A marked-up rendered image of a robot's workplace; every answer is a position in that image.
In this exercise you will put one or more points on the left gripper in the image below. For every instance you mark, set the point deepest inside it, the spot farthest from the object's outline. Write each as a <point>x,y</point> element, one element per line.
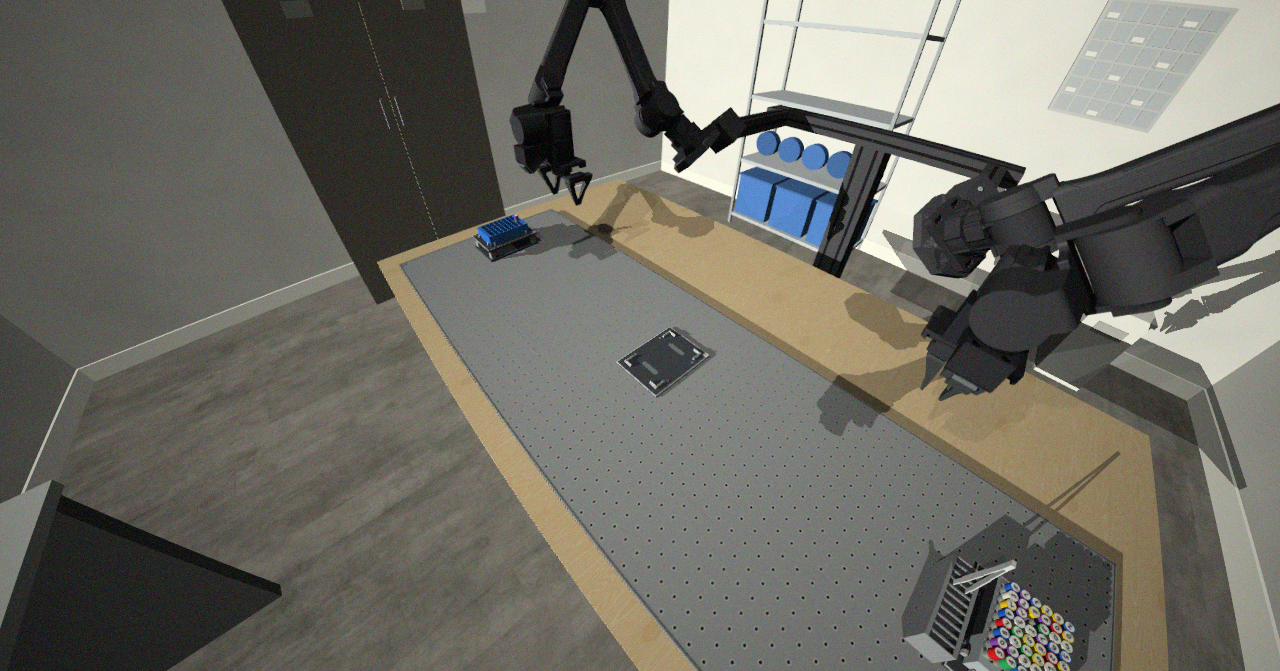
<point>940,350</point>

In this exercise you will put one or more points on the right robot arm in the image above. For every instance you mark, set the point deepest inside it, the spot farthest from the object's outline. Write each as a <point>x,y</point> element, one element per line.
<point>529,122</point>

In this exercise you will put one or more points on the blue tube carrier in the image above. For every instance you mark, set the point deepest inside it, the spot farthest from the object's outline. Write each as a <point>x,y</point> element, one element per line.
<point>505,231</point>

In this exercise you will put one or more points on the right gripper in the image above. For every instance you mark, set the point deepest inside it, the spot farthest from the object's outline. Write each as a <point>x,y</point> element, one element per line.
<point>563,171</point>

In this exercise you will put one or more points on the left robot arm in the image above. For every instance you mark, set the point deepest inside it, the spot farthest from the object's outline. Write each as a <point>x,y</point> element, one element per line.
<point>1129,253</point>

